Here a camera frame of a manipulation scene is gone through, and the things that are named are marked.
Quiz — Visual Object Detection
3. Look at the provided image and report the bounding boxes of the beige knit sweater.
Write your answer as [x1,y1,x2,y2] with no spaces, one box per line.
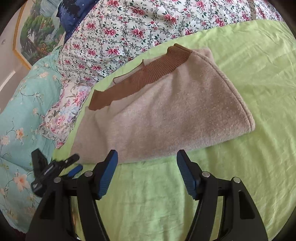
[71,44,255,164]

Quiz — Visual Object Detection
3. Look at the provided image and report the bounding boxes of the pastel floral pillow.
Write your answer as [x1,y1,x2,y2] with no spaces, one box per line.
[37,79,92,149]

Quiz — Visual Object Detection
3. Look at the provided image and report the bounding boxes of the teal floral quilt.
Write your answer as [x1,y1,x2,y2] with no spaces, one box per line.
[0,47,62,232]

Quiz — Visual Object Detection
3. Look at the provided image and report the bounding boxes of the green bed sheet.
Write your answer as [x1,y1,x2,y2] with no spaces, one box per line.
[54,20,295,240]

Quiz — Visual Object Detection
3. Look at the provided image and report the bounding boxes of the gold framed landscape painting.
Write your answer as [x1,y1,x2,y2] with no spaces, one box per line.
[13,0,65,69]

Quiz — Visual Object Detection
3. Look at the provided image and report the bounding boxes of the rose floral white quilt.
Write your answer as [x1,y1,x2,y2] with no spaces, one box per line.
[57,1,282,83]

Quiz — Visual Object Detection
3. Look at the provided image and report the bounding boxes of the dark blue patterned pillow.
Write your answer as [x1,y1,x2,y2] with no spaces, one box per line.
[56,0,98,43]

